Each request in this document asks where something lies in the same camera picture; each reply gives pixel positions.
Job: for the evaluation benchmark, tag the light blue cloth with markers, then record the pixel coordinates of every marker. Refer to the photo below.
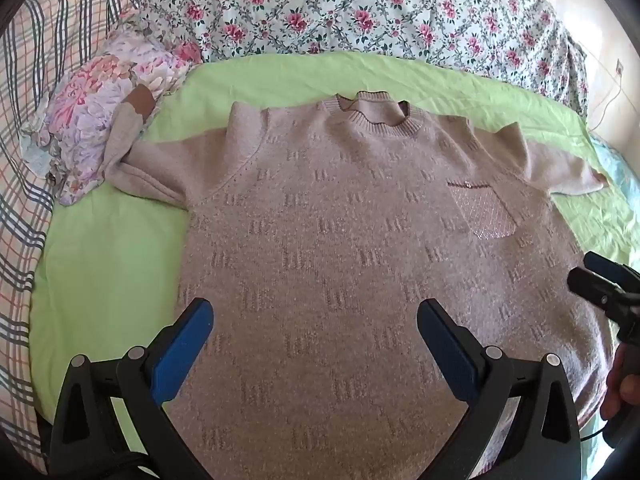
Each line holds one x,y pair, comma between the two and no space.
622,170

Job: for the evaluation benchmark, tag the plaid blanket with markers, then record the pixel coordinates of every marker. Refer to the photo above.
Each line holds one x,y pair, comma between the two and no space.
30,110

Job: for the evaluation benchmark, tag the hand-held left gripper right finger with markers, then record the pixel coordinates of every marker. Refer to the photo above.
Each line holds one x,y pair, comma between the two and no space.
446,352

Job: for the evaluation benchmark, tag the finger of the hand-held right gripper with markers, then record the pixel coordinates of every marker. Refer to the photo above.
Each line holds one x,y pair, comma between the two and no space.
592,287
607,266

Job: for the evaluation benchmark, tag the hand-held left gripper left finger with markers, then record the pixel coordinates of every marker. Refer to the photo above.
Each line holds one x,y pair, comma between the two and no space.
184,342

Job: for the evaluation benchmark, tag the white floral quilt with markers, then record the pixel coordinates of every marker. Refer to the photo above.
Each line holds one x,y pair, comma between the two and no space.
350,10

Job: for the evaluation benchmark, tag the white wall socket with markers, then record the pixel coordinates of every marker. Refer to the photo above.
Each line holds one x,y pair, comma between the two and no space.
620,66

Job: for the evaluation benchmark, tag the purple pink floral pillow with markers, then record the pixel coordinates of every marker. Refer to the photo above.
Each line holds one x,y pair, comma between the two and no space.
85,105

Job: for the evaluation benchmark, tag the person's right hand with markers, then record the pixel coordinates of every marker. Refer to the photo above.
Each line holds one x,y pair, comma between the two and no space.
620,385

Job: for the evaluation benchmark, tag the green bed sheet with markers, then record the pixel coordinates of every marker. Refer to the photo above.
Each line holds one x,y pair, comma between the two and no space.
100,270

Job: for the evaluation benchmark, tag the beige knitted sweater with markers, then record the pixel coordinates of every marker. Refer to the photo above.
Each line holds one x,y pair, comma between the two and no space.
325,235

